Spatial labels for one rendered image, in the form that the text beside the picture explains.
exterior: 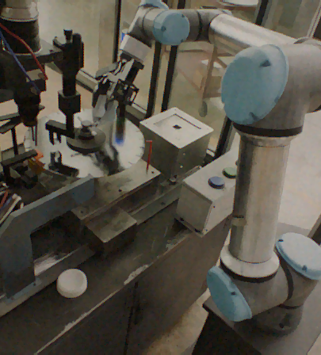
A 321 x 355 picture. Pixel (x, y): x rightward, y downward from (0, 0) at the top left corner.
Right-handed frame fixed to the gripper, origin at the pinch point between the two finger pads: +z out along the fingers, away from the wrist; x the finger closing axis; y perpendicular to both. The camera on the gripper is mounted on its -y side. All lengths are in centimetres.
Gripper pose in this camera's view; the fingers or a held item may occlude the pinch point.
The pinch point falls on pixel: (96, 122)
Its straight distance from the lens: 107.2
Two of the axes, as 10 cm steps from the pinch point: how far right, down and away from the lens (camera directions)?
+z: -4.6, 8.7, 2.0
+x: 7.2, 2.2, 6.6
